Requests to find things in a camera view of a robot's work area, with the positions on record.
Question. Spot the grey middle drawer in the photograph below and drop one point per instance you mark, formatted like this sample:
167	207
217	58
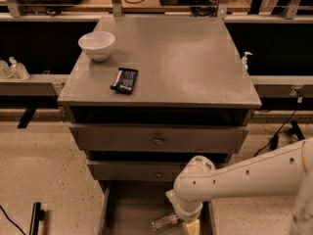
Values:
135	171

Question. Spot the clear plastic water bottle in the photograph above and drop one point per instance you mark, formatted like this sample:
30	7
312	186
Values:
165	221

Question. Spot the white ceramic bowl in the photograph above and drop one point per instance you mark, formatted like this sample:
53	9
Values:
97	45

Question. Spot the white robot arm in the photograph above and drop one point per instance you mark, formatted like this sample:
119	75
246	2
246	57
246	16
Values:
276	173

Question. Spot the clear bottle at edge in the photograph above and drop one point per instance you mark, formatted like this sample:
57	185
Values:
5	71

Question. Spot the grey drawer cabinet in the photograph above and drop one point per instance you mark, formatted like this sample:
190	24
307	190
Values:
189	73

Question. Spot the black bracket under shelf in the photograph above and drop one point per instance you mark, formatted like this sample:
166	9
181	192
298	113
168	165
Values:
27	117

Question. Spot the black stand leg right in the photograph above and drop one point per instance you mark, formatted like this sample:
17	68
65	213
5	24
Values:
297	131

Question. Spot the black floor stand left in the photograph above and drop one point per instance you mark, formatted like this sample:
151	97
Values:
37	215

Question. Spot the dark blue snack bar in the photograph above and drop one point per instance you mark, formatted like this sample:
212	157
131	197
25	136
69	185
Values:
125	81

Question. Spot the clear sanitizer bottle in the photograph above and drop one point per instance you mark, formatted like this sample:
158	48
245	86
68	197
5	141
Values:
18	69

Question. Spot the grey open bottom drawer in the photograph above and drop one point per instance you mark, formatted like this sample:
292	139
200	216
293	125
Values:
130	206

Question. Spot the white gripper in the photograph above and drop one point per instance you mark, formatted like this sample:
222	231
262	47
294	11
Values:
190	213

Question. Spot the grey top drawer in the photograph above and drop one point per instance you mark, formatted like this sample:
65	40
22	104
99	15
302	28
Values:
159	138

